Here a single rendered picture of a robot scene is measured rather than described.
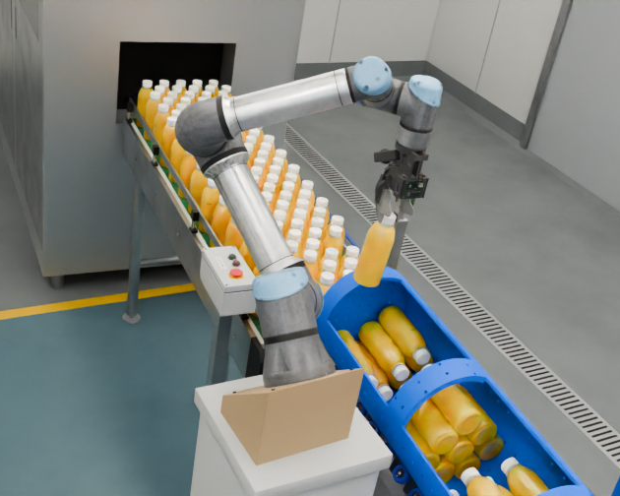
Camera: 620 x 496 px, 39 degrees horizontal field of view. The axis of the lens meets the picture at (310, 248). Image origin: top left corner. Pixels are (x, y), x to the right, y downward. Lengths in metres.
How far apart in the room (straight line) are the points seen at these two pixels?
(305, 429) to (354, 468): 0.14
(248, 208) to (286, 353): 0.37
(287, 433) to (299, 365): 0.14
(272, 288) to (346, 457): 0.38
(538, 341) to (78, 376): 2.21
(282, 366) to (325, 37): 5.46
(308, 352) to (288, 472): 0.24
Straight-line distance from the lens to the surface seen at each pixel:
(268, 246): 1.96
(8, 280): 4.35
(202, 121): 1.89
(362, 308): 2.40
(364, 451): 1.90
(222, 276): 2.43
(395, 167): 2.04
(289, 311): 1.79
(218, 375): 2.69
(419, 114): 1.96
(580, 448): 3.99
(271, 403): 1.71
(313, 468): 1.83
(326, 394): 1.78
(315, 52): 7.10
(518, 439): 2.14
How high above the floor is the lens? 2.42
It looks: 30 degrees down
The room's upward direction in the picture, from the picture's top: 10 degrees clockwise
